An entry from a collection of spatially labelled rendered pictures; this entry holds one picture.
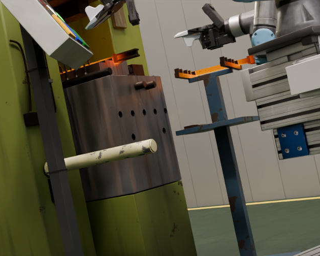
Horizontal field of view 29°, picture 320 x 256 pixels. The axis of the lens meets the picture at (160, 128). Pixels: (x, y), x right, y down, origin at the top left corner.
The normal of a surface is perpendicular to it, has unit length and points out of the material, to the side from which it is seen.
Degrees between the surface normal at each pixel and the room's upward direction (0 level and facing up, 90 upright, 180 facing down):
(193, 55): 90
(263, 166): 90
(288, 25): 73
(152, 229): 90
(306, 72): 90
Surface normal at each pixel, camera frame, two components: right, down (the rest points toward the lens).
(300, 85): -0.78, 0.13
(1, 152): -0.50, 0.06
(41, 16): -0.09, -0.03
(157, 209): 0.84, -0.20
